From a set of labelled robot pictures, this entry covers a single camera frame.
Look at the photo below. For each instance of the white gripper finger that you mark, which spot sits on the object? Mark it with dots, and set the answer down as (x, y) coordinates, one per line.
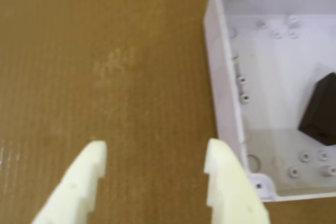
(231, 190)
(76, 190)

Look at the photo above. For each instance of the black block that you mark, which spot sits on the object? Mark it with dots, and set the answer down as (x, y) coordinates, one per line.
(320, 108)

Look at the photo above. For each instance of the white plastic box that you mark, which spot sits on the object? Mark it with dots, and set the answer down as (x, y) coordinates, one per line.
(275, 77)

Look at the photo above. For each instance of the brown cardboard sheet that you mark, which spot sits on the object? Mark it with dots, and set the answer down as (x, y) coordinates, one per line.
(105, 51)

